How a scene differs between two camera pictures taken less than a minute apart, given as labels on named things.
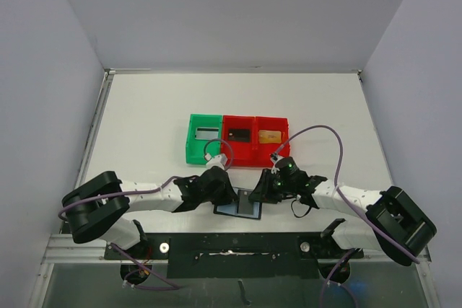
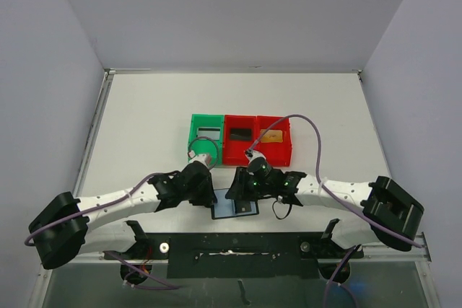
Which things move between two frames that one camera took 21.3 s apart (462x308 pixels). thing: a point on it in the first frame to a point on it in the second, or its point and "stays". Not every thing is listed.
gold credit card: x=269 y=136 stays
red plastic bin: x=239 y=143 stays
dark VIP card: x=245 y=205 to x=241 y=134
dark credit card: x=207 y=133 stays
